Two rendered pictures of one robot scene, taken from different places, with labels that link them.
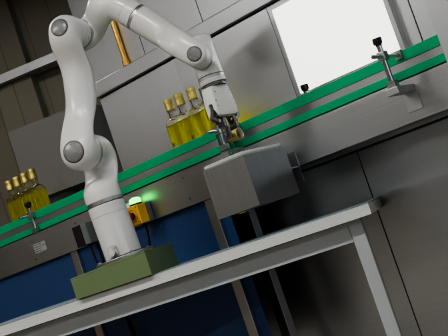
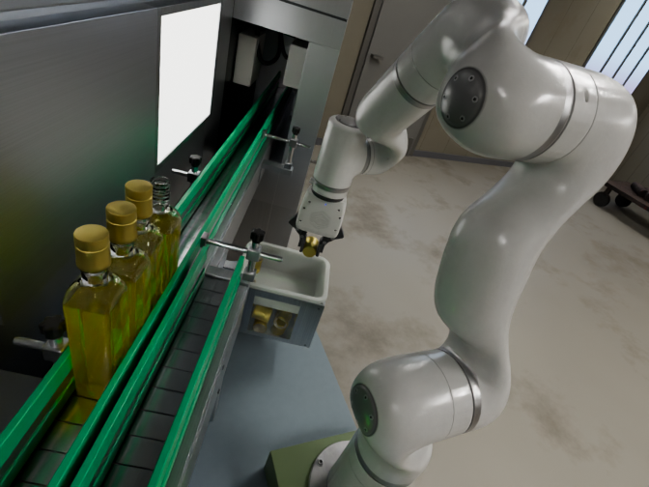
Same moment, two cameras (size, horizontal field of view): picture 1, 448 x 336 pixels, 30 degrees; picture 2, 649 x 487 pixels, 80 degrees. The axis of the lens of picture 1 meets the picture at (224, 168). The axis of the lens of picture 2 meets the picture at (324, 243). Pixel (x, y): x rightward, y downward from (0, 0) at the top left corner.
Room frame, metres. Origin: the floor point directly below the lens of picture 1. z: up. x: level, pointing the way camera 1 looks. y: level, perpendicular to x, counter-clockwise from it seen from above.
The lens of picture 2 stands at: (3.09, 0.51, 1.63)
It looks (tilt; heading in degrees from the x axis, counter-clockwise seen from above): 34 degrees down; 225
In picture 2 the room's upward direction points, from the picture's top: 19 degrees clockwise
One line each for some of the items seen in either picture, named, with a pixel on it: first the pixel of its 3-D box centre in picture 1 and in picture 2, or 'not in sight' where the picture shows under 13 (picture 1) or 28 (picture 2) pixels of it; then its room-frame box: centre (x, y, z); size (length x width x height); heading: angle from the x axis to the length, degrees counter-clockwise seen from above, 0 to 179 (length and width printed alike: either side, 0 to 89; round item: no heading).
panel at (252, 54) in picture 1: (280, 55); (144, 100); (2.87, -0.31, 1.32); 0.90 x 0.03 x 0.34; 52
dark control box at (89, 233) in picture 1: (89, 233); not in sight; (3.14, 0.56, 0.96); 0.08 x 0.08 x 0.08; 52
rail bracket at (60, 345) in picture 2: not in sight; (42, 351); (3.11, 0.08, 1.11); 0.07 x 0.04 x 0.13; 142
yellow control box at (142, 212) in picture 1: (139, 215); not in sight; (2.97, 0.34, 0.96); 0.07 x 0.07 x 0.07; 52
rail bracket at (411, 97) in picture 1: (393, 75); (283, 156); (2.36, -0.54, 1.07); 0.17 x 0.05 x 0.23; 142
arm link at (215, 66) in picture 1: (203, 57); (342, 151); (2.56, -0.05, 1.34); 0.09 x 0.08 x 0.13; 167
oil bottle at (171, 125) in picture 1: (182, 144); (100, 336); (3.04, 0.12, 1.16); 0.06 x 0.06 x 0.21; 52
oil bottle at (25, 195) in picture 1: (33, 203); not in sight; (3.61, 0.84, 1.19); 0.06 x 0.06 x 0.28; 52
